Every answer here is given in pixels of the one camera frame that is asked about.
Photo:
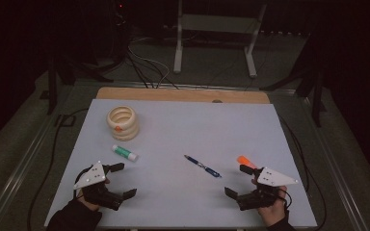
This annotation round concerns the person's left hand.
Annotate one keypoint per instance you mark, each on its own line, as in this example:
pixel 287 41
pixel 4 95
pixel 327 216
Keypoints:
pixel 88 203

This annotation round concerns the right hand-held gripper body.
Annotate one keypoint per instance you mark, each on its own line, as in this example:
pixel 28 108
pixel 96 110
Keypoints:
pixel 274 178

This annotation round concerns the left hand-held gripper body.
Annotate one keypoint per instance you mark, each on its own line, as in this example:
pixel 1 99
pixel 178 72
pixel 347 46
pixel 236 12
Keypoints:
pixel 93 178

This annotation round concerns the black stand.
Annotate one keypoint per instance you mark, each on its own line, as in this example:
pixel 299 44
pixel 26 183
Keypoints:
pixel 316 96
pixel 53 93

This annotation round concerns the white metal stand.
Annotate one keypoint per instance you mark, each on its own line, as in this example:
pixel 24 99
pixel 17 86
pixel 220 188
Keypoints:
pixel 218 24

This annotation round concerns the cream ribbed pen holder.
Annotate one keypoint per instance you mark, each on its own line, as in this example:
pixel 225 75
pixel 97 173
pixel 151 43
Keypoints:
pixel 122 123

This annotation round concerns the orange highlighter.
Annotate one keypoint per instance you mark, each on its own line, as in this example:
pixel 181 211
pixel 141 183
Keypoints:
pixel 245 161

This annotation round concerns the dark equipment rack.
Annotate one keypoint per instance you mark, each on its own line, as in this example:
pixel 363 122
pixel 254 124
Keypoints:
pixel 119 29

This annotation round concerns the person's right hand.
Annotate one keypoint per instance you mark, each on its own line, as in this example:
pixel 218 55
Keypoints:
pixel 271 215

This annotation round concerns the green and white glue stick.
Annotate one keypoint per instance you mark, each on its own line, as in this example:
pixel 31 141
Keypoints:
pixel 124 153

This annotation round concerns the light grey table mat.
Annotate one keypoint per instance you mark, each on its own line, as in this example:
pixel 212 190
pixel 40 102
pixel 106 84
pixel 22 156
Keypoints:
pixel 179 134

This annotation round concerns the blue pen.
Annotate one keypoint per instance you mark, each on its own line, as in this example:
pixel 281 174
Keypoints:
pixel 203 166

